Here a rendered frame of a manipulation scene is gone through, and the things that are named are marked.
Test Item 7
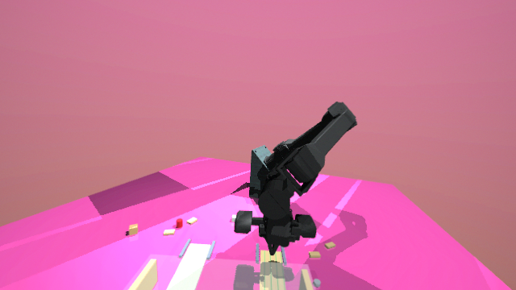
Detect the pale yellow flat rectangle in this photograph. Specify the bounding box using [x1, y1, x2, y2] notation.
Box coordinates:
[186, 217, 198, 225]

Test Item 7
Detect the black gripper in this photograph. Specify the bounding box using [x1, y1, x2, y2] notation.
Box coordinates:
[234, 210, 317, 255]

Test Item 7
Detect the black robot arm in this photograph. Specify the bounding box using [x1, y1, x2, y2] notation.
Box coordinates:
[258, 101, 357, 247]

